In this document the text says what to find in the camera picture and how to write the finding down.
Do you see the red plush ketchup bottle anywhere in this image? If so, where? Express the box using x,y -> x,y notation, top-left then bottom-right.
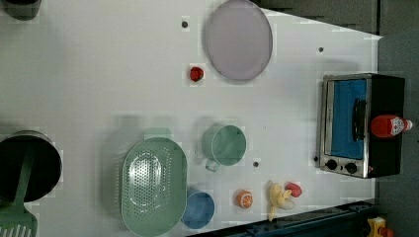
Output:
371,115 -> 413,138

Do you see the black toaster oven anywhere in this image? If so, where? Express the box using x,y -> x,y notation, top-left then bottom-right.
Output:
318,73 -> 405,179

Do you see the small red strawberry toy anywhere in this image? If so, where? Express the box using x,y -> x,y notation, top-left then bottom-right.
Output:
189,66 -> 205,82

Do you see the green oval colander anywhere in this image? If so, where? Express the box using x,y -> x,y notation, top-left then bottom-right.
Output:
121,137 -> 188,237

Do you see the grey round plate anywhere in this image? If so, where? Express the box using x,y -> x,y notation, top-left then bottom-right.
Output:
205,0 -> 273,80

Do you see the orange slice toy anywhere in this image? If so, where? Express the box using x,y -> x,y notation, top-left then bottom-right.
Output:
235,190 -> 253,209

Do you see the blue bowl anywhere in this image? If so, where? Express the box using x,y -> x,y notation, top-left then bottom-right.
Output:
181,189 -> 215,229

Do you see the yellow banana plush toy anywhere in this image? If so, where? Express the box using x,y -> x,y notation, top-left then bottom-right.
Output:
268,183 -> 295,221

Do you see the red strawberry plush toy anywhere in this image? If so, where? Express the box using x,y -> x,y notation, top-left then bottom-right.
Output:
286,183 -> 302,198

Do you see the black utensil holder cup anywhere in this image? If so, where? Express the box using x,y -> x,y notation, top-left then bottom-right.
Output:
0,130 -> 62,202

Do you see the yellow and red toy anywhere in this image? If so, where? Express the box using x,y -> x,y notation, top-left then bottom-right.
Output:
368,217 -> 394,237

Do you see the black cylinder at table edge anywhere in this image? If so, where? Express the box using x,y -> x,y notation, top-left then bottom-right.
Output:
1,0 -> 42,21

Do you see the green spatula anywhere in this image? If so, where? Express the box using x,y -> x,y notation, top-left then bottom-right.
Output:
0,144 -> 38,237

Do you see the green cup with handle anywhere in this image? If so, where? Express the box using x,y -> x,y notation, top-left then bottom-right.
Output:
202,124 -> 247,172

